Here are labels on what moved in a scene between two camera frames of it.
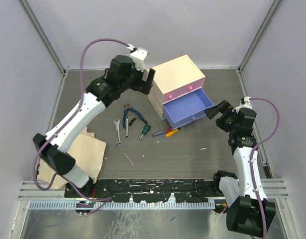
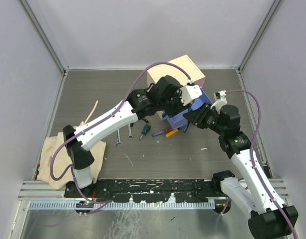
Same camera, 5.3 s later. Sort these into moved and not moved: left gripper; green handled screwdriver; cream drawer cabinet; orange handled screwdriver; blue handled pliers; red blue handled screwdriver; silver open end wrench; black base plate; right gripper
Moved: right gripper; left gripper; blue handled pliers
Not moved: cream drawer cabinet; green handled screwdriver; orange handled screwdriver; black base plate; silver open end wrench; red blue handled screwdriver
